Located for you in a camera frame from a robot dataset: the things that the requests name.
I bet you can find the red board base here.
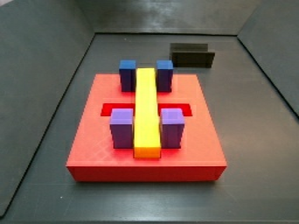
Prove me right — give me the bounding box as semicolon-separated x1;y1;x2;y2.
67;74;227;182

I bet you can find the yellow long bar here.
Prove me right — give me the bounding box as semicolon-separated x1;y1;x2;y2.
134;68;162;158

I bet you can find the purple block right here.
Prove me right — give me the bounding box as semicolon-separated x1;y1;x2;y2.
110;108;134;149

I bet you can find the purple block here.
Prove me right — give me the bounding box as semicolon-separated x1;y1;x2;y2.
110;108;134;149
161;108;185;149

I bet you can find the purple block left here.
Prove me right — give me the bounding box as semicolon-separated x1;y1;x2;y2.
161;108;185;149

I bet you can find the blue block left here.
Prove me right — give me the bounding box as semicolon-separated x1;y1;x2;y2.
157;60;174;92

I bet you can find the blue block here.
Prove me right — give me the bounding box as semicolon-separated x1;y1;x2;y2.
157;60;174;92
119;60;137;92

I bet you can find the blue block right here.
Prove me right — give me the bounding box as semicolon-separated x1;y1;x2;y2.
119;60;137;92

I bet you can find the black angle bracket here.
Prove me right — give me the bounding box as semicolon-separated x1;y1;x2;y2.
170;43;215;68

